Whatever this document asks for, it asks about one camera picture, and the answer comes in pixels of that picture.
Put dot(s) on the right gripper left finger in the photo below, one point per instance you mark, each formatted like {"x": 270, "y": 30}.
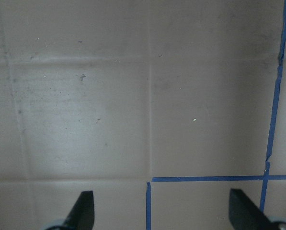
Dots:
{"x": 80, "y": 217}

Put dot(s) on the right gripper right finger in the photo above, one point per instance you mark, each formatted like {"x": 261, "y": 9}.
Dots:
{"x": 245, "y": 215}

